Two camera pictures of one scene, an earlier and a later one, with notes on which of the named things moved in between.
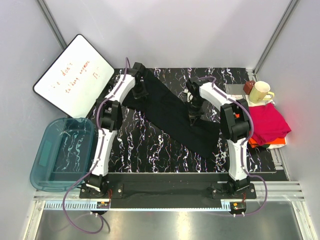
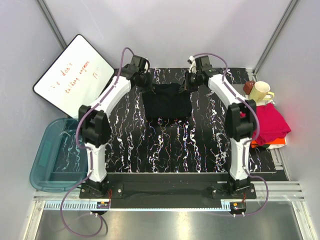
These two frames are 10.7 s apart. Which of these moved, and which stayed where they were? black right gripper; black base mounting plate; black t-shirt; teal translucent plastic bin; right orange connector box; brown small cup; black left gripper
Moved: black t-shirt; black left gripper; black right gripper
Stayed: black base mounting plate; brown small cup; right orange connector box; teal translucent plastic bin
